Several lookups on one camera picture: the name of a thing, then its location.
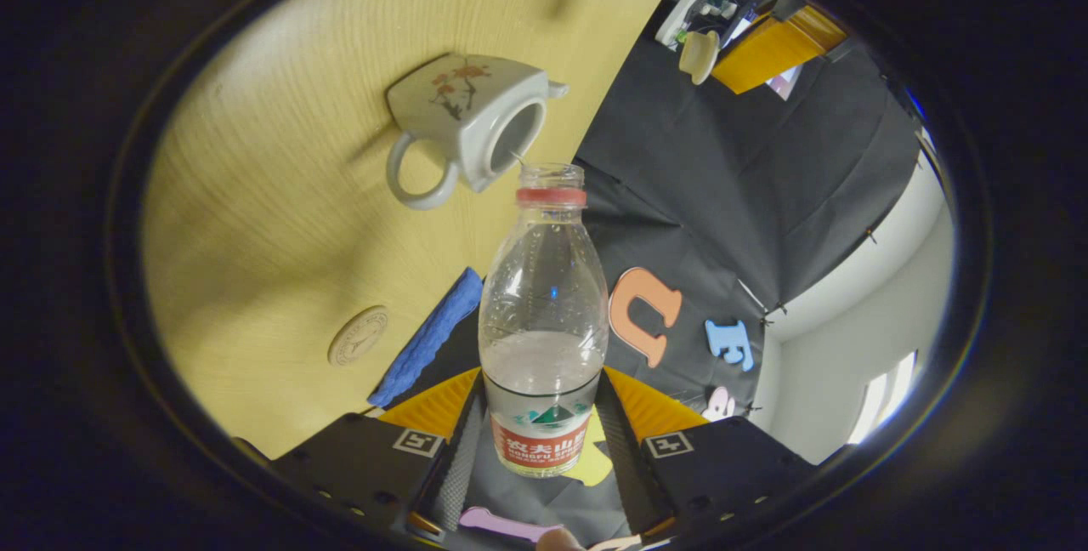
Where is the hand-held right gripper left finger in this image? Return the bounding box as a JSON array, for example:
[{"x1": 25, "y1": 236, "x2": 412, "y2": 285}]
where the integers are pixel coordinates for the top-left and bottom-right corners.
[{"x1": 270, "y1": 366, "x2": 487, "y2": 539}]

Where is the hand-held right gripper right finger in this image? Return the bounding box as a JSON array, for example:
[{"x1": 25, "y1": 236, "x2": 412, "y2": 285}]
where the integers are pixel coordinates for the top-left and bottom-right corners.
[{"x1": 593, "y1": 366, "x2": 819, "y2": 539}]

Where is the clear plastic water bottle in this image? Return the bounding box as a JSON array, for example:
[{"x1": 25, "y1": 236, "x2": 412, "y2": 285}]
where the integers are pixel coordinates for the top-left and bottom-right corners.
[{"x1": 478, "y1": 162, "x2": 610, "y2": 479}]

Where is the round beige coaster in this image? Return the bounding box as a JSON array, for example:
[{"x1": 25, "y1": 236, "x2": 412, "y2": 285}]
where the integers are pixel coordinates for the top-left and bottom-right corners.
[{"x1": 327, "y1": 305, "x2": 390, "y2": 367}]

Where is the white ceramic teacup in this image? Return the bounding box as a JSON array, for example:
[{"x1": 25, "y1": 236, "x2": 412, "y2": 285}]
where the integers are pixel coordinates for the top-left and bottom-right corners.
[{"x1": 386, "y1": 53, "x2": 570, "y2": 212}]

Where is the blue towel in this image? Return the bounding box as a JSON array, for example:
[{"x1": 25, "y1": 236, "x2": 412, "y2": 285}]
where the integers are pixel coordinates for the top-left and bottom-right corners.
[{"x1": 366, "y1": 267, "x2": 485, "y2": 410}]

